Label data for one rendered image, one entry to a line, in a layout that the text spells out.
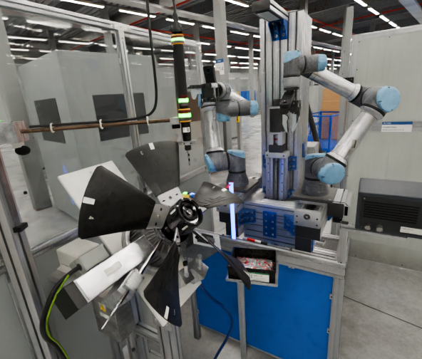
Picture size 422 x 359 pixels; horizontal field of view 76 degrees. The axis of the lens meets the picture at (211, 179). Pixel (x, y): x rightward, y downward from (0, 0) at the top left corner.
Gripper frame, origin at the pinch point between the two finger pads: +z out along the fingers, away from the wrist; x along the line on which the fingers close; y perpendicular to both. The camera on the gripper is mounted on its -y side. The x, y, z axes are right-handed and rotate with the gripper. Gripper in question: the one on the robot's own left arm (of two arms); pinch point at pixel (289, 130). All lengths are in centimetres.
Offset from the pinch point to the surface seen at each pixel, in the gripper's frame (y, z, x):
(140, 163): -56, 5, 45
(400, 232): -18, 36, -47
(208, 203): -44, 24, 22
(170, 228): -66, 26, 25
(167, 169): -52, 8, 35
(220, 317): -15, 117, 38
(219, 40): 563, -156, 330
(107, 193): -81, 8, 35
